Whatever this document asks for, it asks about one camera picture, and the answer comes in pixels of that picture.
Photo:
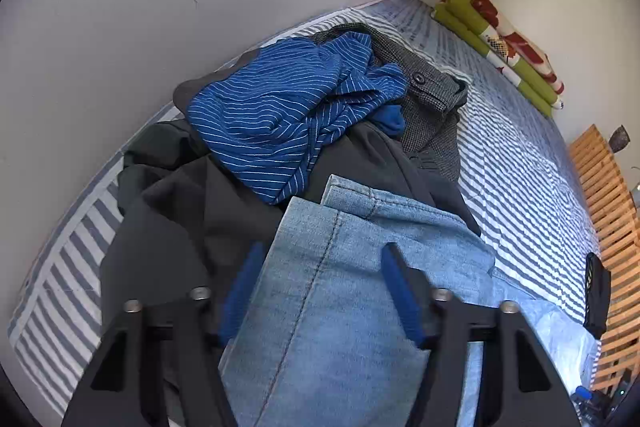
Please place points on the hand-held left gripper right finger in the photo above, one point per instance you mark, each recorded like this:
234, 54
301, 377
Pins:
400, 302

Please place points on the dark grey garment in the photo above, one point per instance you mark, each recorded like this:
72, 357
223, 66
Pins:
190, 217

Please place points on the wooden slatted bed frame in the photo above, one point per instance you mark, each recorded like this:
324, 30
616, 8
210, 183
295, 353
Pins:
610, 217

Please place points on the blue pinstriped shirt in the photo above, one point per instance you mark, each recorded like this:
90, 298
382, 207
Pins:
280, 117

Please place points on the green floral folded quilt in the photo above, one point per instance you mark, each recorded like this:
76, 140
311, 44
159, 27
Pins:
465, 22

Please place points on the blue white striped bedspread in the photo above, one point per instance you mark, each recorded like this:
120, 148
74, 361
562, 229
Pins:
515, 167

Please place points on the red floral folded blanket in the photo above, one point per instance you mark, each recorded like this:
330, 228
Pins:
510, 42

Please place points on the grey tweed jacket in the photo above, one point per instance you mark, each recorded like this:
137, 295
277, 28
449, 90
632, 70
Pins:
430, 107

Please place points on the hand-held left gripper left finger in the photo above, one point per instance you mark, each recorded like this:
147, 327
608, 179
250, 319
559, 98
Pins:
240, 302

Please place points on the dark speckled vase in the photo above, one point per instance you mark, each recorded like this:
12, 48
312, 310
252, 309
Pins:
619, 139

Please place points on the light blue jeans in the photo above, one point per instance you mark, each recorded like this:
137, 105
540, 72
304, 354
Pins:
340, 307

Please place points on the black folded pants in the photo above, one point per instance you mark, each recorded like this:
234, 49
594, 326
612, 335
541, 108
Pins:
597, 297

